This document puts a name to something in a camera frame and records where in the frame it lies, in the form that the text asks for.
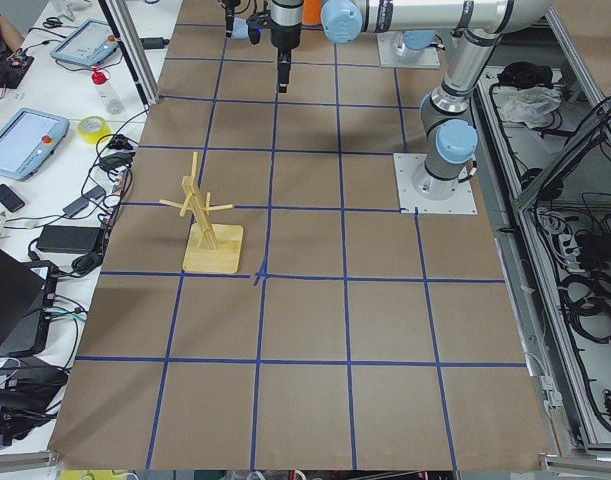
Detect light blue plastic cup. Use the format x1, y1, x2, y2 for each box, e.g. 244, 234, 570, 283
231, 17, 249, 39

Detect black smartphone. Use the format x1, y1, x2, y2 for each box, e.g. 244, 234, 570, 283
0, 184, 25, 212

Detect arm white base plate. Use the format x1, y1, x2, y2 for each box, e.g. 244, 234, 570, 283
393, 153, 477, 215
377, 30, 440, 69

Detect black power adapter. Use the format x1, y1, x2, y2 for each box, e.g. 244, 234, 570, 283
36, 225, 102, 254

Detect large orange can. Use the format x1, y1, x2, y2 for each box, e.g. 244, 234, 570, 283
302, 0, 322, 26

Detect red cap squeeze bottle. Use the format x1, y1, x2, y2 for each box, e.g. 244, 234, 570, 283
91, 67, 124, 115

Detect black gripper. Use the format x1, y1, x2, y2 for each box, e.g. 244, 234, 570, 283
220, 0, 240, 38
247, 0, 304, 93

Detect lower teach pendant tablet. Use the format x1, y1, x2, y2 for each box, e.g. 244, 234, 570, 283
0, 108, 70, 180

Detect wooden cup rack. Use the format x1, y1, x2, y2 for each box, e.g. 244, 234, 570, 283
159, 152, 244, 274

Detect upper teach pendant tablet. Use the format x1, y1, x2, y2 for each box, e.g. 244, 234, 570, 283
50, 19, 118, 67

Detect yellow tape roll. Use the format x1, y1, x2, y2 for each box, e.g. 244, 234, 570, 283
77, 116, 111, 144

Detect aluminium frame post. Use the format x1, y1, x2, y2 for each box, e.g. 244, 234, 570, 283
98, 0, 160, 107

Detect teach pendant tablet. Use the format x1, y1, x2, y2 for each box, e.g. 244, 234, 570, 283
50, 19, 118, 67
0, 108, 70, 180

